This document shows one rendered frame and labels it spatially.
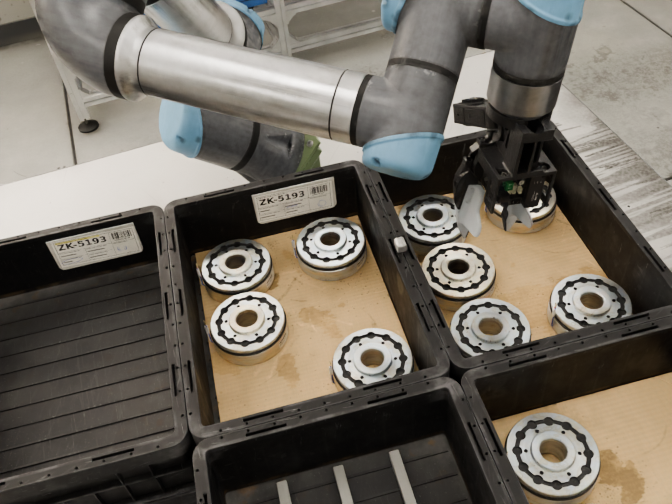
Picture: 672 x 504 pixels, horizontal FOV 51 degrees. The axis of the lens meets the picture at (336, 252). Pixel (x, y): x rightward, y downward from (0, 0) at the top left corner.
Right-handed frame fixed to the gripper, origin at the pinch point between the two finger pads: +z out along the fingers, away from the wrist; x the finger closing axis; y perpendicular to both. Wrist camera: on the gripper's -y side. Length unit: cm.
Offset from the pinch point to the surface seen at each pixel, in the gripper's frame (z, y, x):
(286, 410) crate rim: 3.8, 19.8, -30.2
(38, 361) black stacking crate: 17, -4, -61
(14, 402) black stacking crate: 17, 2, -64
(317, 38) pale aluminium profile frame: 80, -193, 18
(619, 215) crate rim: -0.6, 3.2, 17.6
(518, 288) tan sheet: 10.6, 3.5, 5.5
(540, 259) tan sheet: 10.1, -0.6, 10.6
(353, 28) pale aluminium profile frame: 79, -195, 33
